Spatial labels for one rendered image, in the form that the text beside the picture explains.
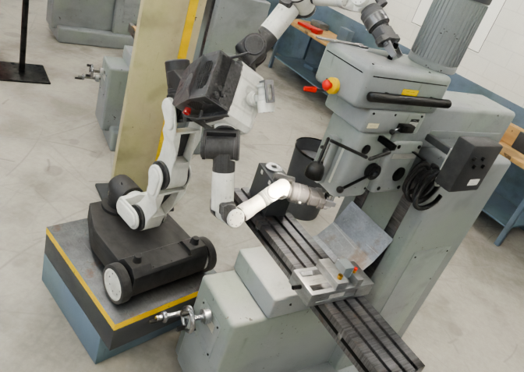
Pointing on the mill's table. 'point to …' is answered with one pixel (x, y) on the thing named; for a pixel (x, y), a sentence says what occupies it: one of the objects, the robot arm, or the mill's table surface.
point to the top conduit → (408, 100)
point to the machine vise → (309, 288)
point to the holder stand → (264, 174)
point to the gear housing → (373, 116)
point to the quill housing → (359, 140)
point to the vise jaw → (327, 267)
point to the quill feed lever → (363, 176)
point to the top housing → (379, 76)
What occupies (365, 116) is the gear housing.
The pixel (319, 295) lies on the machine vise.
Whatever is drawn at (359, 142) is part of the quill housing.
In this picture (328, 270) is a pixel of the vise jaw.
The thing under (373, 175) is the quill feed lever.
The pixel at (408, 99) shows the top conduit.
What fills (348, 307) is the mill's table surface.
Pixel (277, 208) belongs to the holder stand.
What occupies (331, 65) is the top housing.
